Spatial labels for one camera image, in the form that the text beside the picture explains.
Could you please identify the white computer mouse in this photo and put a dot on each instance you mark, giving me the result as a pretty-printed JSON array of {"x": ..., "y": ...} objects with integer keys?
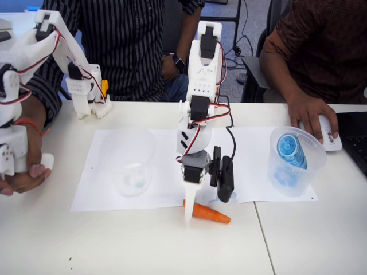
[{"x": 334, "y": 144}]

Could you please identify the person in striped shirt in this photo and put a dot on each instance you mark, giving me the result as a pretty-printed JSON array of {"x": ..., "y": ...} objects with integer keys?
[{"x": 129, "y": 43}]

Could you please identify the black phone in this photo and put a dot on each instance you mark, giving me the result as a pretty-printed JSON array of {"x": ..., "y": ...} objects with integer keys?
[{"x": 4, "y": 36}]

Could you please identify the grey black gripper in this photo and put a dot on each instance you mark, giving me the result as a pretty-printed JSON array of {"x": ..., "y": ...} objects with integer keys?
[{"x": 190, "y": 173}]

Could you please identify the right forearm of striped-shirt person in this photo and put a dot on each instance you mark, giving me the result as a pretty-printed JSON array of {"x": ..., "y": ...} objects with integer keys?
[{"x": 34, "y": 111}]

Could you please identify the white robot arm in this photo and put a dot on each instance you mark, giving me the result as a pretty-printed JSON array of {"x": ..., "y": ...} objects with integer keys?
[{"x": 202, "y": 74}]

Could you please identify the right hand of striped-shirt person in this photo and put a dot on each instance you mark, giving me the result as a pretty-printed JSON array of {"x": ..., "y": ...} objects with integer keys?
[{"x": 34, "y": 149}]

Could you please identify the white flat device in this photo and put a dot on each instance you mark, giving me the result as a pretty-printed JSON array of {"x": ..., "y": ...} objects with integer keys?
[{"x": 5, "y": 24}]

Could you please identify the left hand of striped-shirt person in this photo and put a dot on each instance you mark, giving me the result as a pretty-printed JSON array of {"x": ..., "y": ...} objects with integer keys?
[{"x": 169, "y": 68}]

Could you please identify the black desk frame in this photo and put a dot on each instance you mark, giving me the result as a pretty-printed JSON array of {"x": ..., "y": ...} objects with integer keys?
[{"x": 236, "y": 20}]

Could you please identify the black smartwatch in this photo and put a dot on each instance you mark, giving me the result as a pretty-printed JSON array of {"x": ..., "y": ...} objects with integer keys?
[{"x": 180, "y": 64}]

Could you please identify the person in brown shirt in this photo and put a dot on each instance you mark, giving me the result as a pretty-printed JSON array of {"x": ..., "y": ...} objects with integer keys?
[{"x": 324, "y": 46}]

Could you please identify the white leader arm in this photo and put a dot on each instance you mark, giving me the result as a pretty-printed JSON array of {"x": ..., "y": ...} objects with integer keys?
[{"x": 68, "y": 43}]

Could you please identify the orange grey floor object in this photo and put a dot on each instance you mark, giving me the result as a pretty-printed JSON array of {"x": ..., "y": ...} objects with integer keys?
[{"x": 241, "y": 78}]

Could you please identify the yellow table clamp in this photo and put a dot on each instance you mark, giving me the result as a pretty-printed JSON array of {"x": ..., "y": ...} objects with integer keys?
[{"x": 104, "y": 87}]

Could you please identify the black webcam with mount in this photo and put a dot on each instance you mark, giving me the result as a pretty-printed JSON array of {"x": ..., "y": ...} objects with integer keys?
[{"x": 225, "y": 177}]

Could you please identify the white paper sheet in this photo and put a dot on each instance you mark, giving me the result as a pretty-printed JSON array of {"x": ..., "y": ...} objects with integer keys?
[{"x": 160, "y": 172}]

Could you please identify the black laptop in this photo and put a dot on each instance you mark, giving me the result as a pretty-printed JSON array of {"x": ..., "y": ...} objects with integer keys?
[{"x": 355, "y": 137}]

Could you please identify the red wrist thread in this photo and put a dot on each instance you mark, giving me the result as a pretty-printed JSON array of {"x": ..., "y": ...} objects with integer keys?
[{"x": 28, "y": 122}]

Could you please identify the orange carrot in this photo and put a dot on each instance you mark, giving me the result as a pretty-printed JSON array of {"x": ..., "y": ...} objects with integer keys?
[{"x": 212, "y": 215}]

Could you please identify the clear plastic tub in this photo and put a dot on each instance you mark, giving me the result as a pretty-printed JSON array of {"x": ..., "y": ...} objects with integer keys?
[
  {"x": 312, "y": 172},
  {"x": 132, "y": 174}
]

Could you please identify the right hand of brown-shirt person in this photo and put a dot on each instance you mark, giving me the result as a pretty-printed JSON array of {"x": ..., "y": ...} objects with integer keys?
[{"x": 308, "y": 113}]

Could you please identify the right forearm of brown-shirt person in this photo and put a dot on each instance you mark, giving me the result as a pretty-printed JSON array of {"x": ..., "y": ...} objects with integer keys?
[{"x": 279, "y": 77}]

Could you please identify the black office chair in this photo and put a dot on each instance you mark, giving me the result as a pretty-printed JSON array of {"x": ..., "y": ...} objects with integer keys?
[
  {"x": 253, "y": 73},
  {"x": 172, "y": 25}
]

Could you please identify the left forearm of striped-shirt person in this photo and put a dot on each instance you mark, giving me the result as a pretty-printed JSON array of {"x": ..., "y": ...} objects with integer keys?
[{"x": 185, "y": 37}]

